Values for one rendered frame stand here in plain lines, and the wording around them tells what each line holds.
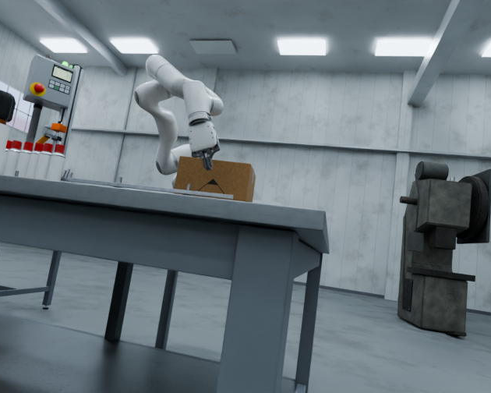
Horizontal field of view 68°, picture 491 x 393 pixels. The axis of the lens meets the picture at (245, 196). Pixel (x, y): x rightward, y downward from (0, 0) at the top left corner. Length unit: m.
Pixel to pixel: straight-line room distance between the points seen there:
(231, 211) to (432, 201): 5.71
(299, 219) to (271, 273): 0.07
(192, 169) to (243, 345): 1.17
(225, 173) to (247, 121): 9.75
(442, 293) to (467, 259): 4.80
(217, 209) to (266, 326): 0.13
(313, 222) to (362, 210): 9.95
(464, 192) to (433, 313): 1.80
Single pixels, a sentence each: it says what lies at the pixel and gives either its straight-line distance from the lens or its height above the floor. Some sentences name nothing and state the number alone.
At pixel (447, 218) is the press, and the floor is 1.61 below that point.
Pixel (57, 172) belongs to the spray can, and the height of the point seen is 0.97.
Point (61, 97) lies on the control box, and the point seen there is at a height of 1.32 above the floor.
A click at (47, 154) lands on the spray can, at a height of 1.04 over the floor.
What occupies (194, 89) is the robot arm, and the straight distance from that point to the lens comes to 1.39.
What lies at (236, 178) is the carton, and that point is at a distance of 1.46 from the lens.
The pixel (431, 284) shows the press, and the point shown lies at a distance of 5.92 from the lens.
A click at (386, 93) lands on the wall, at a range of 11.29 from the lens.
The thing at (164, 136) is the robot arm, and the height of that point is 1.27.
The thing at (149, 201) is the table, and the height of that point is 0.82.
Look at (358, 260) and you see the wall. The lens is 10.21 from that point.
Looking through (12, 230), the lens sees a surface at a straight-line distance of 0.56.
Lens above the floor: 0.78
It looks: 8 degrees up
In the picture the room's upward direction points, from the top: 8 degrees clockwise
